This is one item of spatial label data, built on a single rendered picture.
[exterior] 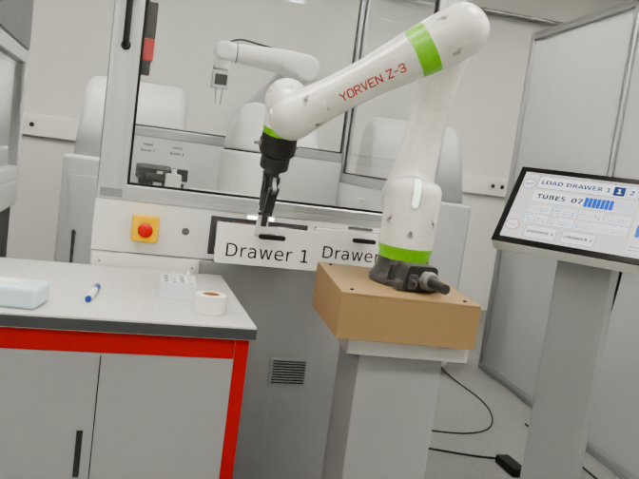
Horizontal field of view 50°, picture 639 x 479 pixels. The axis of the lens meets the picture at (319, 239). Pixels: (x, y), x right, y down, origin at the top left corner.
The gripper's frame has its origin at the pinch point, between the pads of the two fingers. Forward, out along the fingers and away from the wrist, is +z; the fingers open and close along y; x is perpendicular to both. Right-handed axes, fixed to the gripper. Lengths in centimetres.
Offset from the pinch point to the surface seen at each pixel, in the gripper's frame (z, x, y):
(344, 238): 8.6, 29.3, -14.1
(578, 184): -21, 97, -8
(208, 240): 14.0, -11.5, -14.0
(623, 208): -20, 103, 6
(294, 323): 35.7, 17.5, -6.1
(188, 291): 7.8, -19.7, 24.3
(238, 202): 2.6, -4.2, -17.9
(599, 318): 11, 102, 18
